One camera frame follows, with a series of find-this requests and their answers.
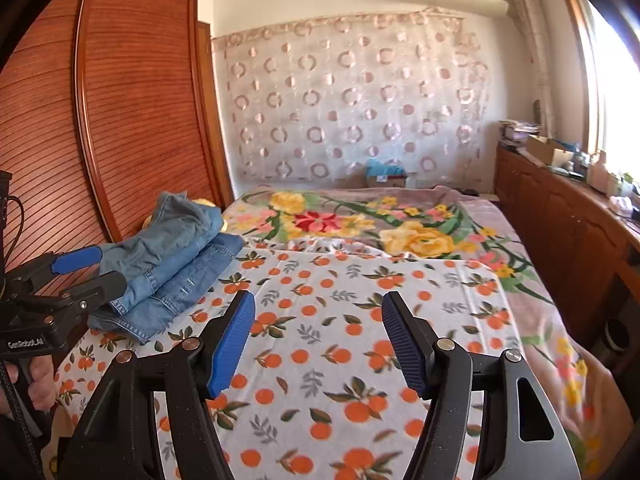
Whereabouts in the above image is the wooden side cabinet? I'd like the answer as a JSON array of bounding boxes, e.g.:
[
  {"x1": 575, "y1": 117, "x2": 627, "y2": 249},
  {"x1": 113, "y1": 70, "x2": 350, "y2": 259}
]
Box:
[{"x1": 494, "y1": 142, "x2": 640, "y2": 341}]

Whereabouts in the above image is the pink plastic jug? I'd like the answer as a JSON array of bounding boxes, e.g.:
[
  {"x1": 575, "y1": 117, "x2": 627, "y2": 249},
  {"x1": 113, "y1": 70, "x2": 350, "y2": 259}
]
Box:
[{"x1": 587, "y1": 150, "x2": 608, "y2": 191}]

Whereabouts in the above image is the sheer circle pattern curtain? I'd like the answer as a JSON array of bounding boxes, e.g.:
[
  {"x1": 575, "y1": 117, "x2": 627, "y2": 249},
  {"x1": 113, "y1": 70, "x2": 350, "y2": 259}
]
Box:
[{"x1": 210, "y1": 6, "x2": 493, "y2": 191}]

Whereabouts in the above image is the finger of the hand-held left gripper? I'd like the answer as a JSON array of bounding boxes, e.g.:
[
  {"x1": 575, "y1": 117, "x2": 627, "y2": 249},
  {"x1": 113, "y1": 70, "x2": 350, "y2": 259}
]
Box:
[
  {"x1": 7, "y1": 244, "x2": 103, "y2": 286},
  {"x1": 47, "y1": 270, "x2": 128, "y2": 333}
]

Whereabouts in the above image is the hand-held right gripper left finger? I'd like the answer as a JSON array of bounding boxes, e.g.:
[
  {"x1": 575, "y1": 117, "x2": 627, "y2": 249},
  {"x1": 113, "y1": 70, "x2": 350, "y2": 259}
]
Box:
[{"x1": 57, "y1": 290, "x2": 257, "y2": 480}]

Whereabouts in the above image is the teal plastic bag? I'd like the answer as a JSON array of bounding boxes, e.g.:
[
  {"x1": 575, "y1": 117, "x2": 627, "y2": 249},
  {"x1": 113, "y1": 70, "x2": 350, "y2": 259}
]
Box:
[{"x1": 365, "y1": 159, "x2": 407, "y2": 178}]

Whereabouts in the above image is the white window curtain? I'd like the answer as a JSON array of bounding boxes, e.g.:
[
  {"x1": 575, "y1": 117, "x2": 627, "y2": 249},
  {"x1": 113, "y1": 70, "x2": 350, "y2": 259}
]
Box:
[{"x1": 505, "y1": 0, "x2": 556, "y2": 136}]

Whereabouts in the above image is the small cardboard box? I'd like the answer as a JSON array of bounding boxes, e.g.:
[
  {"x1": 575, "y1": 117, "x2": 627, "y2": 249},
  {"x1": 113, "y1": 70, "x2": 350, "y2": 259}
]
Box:
[{"x1": 364, "y1": 172, "x2": 408, "y2": 189}]

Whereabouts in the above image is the person's left hand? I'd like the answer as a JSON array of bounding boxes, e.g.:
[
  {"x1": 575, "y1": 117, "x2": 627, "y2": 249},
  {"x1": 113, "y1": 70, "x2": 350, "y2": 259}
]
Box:
[{"x1": 0, "y1": 357, "x2": 58, "y2": 416}]

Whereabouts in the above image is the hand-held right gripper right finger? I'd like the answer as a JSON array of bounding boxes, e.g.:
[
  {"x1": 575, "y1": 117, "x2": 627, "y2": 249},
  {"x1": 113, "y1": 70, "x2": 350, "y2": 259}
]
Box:
[{"x1": 381, "y1": 291, "x2": 583, "y2": 480}]

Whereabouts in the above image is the pink floral blanket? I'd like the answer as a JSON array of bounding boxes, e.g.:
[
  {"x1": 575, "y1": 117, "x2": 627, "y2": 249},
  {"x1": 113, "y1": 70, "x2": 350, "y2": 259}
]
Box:
[{"x1": 220, "y1": 184, "x2": 626, "y2": 480}]

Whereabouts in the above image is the slatted wooden wardrobe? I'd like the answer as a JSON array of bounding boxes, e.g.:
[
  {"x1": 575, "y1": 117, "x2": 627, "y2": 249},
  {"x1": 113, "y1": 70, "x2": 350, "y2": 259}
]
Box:
[{"x1": 0, "y1": 0, "x2": 236, "y2": 356}]

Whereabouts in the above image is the bright window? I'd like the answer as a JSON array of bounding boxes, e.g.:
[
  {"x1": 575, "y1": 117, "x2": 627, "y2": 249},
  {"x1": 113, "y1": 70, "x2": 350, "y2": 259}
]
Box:
[{"x1": 555, "y1": 0, "x2": 640, "y2": 171}]

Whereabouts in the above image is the orange fruit print bedsheet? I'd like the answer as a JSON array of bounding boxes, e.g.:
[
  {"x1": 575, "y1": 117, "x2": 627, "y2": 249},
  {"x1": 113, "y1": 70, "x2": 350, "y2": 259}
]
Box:
[{"x1": 40, "y1": 245, "x2": 526, "y2": 480}]

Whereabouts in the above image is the open cardboard box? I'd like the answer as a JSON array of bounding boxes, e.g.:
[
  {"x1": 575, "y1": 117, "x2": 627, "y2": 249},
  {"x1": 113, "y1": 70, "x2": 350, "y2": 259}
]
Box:
[{"x1": 525, "y1": 135, "x2": 573, "y2": 166}]

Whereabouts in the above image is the stack of papers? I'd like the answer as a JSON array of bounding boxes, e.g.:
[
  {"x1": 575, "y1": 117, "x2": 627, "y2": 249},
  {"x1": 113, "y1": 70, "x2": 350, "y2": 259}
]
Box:
[{"x1": 499, "y1": 120, "x2": 541, "y2": 146}]

